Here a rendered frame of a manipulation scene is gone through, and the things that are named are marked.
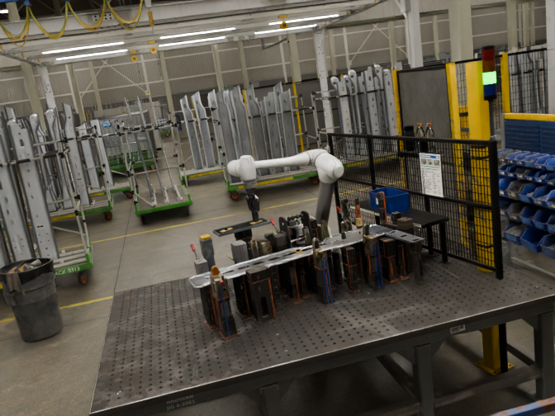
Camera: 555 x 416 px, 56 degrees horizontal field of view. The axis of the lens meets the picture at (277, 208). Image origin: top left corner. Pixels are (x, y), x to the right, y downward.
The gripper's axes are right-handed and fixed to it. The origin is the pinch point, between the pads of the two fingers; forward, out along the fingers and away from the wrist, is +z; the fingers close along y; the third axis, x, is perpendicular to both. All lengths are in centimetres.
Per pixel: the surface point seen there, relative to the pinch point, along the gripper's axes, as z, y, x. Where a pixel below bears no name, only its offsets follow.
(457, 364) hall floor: 120, 91, 85
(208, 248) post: 11.6, -5.1, -36.7
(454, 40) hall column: -112, -301, 722
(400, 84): -62, -93, 285
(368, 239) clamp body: 17, 68, 35
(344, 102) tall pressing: -24, -482, 598
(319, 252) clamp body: 16, 58, 1
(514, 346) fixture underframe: 97, 128, 92
